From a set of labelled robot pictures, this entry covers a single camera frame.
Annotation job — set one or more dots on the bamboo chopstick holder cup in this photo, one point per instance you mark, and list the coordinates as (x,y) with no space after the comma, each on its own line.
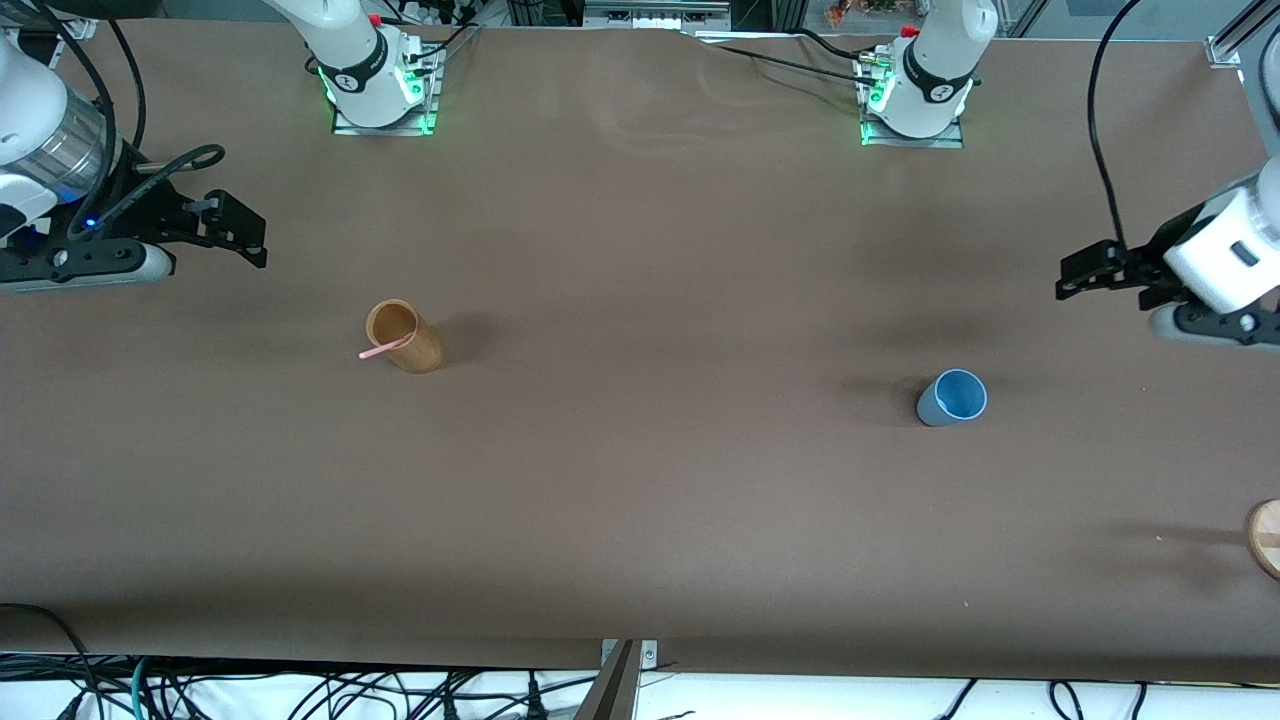
(412,345)

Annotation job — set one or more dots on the grey metal beam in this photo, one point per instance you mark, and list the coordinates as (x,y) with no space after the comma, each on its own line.
(612,695)

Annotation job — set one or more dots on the blue cup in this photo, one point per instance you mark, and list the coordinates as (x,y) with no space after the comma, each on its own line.
(950,398)

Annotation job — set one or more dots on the small metal table bracket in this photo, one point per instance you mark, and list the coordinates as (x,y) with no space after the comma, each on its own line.
(648,655)

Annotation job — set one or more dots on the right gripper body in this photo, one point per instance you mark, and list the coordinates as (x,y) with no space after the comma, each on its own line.
(150,205)

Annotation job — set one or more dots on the round wooden disc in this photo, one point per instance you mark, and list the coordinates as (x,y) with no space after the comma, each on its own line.
(1266,540)

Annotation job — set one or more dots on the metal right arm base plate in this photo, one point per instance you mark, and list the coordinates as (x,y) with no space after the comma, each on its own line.
(425,112)

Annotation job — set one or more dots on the aluminium frame profile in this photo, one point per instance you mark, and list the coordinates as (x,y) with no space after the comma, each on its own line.
(70,28)
(1240,35)

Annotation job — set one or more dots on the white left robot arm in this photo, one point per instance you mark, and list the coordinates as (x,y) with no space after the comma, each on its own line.
(940,60)

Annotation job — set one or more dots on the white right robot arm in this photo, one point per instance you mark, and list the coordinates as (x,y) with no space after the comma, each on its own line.
(355,60)

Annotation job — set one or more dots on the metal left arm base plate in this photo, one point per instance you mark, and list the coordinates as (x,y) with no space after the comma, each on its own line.
(950,142)

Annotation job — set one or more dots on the pink chopstick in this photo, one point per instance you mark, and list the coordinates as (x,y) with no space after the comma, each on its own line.
(378,350)

